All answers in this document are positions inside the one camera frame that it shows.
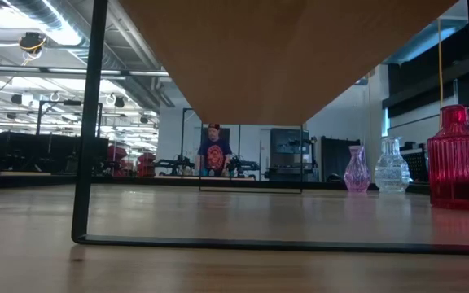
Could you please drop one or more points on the clear diamond-cut glass vase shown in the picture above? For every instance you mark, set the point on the clear diamond-cut glass vase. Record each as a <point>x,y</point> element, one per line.
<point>392,173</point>

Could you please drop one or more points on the red ribbed cylindrical vase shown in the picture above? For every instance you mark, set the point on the red ribbed cylindrical vase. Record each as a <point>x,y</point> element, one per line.
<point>454,171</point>

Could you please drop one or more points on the black background robot station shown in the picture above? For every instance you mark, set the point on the black background robot station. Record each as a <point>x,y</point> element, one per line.
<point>175,164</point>
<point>242,164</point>

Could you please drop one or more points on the person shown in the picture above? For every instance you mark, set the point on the person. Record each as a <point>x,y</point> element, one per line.
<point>215,154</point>

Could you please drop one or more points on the black cabinet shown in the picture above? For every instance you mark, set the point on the black cabinet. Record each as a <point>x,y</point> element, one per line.
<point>289,154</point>

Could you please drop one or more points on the red tool cart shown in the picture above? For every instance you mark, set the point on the red tool cart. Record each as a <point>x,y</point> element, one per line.
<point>147,163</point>
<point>116,156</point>

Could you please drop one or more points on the black panel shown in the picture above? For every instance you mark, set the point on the black panel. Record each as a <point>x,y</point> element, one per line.
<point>332,158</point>

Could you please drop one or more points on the pink ribbed glass vase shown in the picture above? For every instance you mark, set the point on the pink ribbed glass vase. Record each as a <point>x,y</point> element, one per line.
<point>356,173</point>

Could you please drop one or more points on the black pegboard rack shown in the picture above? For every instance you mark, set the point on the black pegboard rack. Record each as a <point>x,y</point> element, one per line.
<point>417,163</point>

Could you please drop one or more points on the black workbench partition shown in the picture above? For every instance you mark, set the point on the black workbench partition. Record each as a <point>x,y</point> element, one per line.
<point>35,150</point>

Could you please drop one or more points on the black aluminium table frame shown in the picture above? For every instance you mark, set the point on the black aluminium table frame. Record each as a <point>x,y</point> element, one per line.
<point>35,181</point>

